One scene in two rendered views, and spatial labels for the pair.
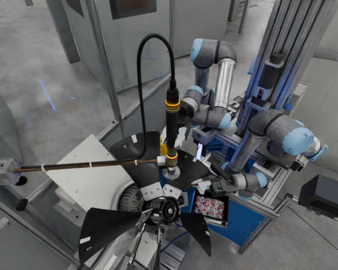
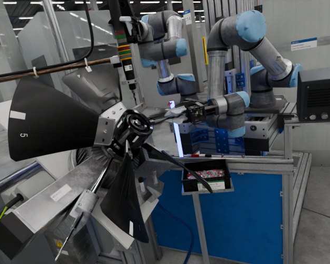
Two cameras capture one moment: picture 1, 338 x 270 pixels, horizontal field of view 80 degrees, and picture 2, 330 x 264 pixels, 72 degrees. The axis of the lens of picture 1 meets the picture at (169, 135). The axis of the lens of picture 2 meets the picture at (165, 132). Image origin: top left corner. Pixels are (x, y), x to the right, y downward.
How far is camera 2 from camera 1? 74 cm
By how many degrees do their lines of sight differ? 27
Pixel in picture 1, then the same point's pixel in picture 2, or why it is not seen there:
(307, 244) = not seen: outside the picture
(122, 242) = (79, 175)
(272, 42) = (212, 13)
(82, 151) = not seen: hidden behind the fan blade
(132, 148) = (86, 76)
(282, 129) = (231, 20)
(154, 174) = (113, 94)
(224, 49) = (168, 12)
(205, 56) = (154, 23)
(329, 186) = (314, 73)
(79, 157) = not seen: hidden behind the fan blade
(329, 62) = (284, 54)
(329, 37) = (272, 33)
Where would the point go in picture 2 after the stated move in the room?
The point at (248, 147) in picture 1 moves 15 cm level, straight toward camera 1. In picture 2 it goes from (215, 69) to (207, 75)
